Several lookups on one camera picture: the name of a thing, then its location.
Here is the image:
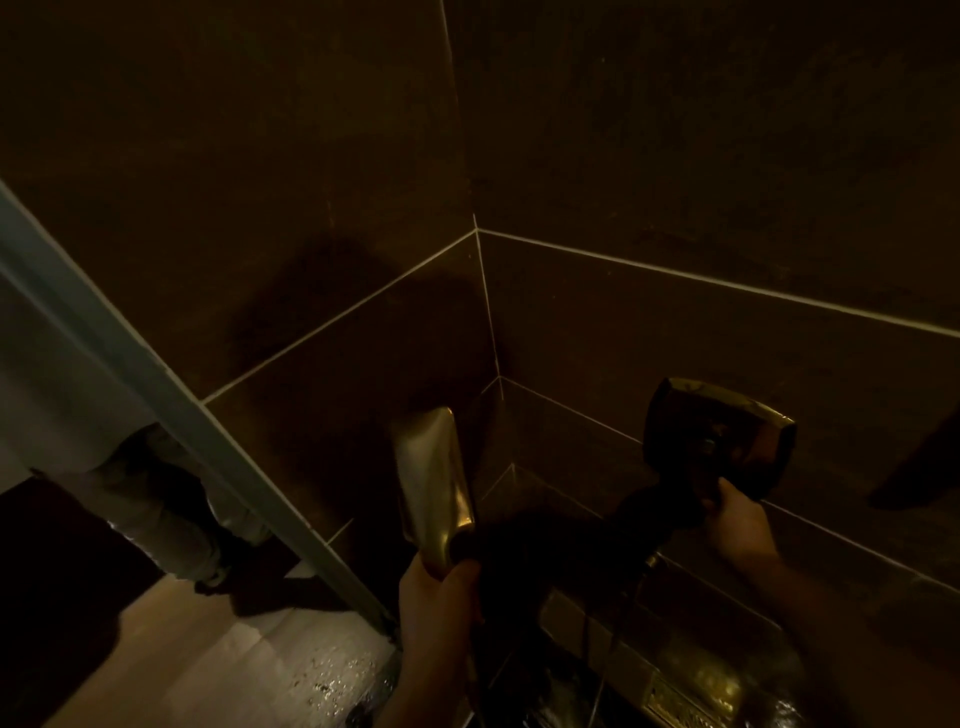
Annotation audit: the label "person's left hand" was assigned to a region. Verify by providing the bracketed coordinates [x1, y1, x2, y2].
[396, 555, 486, 680]

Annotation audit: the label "person's right hand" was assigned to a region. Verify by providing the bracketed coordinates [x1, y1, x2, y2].
[699, 478, 783, 575]

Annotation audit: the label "person's left forearm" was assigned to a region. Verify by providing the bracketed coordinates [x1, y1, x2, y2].
[372, 660, 478, 728]

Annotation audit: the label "person's right forearm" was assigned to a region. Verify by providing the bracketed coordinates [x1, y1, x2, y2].
[750, 553, 960, 728]

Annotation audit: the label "gold metal fixture plate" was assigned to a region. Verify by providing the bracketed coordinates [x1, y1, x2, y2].
[537, 589, 807, 728]

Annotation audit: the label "dark shoe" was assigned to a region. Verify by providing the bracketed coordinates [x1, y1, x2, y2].
[192, 534, 260, 597]

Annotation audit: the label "light trouser legs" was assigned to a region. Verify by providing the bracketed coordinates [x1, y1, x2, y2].
[33, 423, 273, 586]

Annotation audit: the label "glass shower door panel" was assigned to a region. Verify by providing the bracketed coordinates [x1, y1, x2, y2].
[0, 264, 391, 624]

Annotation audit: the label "metal shower hose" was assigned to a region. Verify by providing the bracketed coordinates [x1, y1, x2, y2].
[586, 553, 663, 728]

